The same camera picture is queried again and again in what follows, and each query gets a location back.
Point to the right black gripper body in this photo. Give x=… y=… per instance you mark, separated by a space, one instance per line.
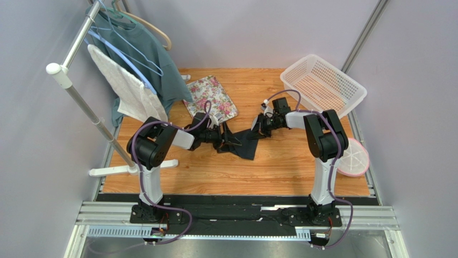
x=258 y=125

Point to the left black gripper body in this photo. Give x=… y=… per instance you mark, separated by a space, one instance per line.
x=214 y=136

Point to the black paper napkin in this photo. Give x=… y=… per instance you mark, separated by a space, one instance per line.
x=248 y=148

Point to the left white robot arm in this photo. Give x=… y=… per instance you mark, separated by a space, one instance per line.
x=149 y=147

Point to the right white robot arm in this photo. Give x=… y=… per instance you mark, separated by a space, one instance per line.
x=327 y=141

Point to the floral cloth mat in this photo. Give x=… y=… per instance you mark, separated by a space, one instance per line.
x=210 y=89

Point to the white plastic basket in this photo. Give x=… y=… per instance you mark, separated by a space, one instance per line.
x=322 y=86

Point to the blue clothes hanger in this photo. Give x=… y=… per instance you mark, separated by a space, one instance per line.
x=127 y=59

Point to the white towel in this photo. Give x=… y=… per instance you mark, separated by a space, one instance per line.
x=136 y=100

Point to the pink white round object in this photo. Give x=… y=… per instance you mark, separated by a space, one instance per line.
x=355 y=160

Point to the wooden clothes hanger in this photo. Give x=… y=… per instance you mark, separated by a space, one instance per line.
x=153 y=28

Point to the teal green shirt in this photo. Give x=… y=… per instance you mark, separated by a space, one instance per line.
x=138 y=42

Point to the green clothes hanger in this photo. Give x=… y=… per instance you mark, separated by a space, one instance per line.
x=116 y=11

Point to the white clothes rack stand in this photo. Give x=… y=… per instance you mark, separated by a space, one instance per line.
x=59 y=73

